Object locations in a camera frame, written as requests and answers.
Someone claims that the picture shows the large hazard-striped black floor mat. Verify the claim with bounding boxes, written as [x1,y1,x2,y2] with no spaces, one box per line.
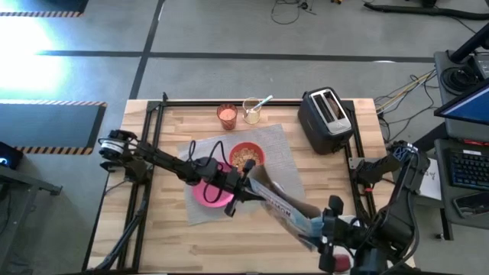
[0,99,108,156]

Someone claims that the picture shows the yellow and black cable bundle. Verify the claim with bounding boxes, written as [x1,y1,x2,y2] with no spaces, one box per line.
[374,68,439,143]

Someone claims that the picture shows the black computer keyboard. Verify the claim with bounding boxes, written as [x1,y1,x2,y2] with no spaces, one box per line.
[449,148,489,191]

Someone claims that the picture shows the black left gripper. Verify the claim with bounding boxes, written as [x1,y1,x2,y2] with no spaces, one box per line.
[217,159,267,218]

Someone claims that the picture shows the dark red apple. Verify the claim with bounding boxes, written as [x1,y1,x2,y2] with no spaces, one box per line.
[331,253,352,273]

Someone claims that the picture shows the orange faceted tumbler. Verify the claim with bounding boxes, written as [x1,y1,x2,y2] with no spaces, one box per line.
[215,102,239,131]

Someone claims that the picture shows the clear ribbed glass cup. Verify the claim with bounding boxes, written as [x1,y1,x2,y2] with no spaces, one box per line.
[241,96,263,125]

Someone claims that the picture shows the black monitor stand pole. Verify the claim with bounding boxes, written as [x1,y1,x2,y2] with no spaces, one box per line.
[449,22,489,64]

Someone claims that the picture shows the black box with blue light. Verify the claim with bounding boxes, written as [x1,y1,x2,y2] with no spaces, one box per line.
[0,141,24,171]

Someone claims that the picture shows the small hazard-striped black floor mat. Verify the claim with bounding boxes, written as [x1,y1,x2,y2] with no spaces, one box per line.
[0,0,90,18]

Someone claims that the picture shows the orange-red plastic bowl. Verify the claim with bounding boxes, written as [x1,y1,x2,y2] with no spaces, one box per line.
[228,141,267,176]

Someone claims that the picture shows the grey woven placemat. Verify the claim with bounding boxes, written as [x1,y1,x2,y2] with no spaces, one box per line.
[176,122,307,227]

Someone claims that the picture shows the thick black floor hose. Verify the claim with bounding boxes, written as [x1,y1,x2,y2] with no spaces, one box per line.
[362,2,489,21]

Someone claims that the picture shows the grey operator desk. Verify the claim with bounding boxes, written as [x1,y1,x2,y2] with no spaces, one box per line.
[433,49,489,230]

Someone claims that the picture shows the pink plastic plate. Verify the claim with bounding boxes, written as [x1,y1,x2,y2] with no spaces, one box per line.
[191,160,237,209]

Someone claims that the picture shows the blue-screen computer monitor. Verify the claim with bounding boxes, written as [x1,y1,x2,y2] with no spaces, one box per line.
[433,80,489,127]

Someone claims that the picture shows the brown cereal pieces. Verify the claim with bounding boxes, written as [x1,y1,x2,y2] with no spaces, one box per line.
[233,147,262,172]

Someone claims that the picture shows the dark handheld phone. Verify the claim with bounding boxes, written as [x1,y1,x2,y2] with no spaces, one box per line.
[453,192,489,220]

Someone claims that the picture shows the coiled black cable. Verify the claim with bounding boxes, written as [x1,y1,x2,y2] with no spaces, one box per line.
[439,65,479,96]

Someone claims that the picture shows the blue cinnamon squares cereal box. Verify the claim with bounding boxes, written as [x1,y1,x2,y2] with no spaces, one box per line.
[247,163,326,252]

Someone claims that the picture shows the white paper sheet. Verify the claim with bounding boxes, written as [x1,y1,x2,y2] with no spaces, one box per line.
[418,157,443,202]

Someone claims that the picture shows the black aluminium table frame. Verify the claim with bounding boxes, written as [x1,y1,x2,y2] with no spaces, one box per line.
[82,91,416,274]

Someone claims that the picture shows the thin black floor cable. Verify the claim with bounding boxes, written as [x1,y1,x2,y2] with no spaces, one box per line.
[270,0,318,26]

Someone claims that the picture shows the grey side table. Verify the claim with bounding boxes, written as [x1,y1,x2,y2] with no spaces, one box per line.
[0,166,64,196]

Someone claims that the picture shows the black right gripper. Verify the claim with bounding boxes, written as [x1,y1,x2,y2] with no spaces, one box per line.
[307,195,362,273]

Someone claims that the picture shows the black two-slot toaster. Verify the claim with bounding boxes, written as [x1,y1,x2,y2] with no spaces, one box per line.
[297,86,355,156]

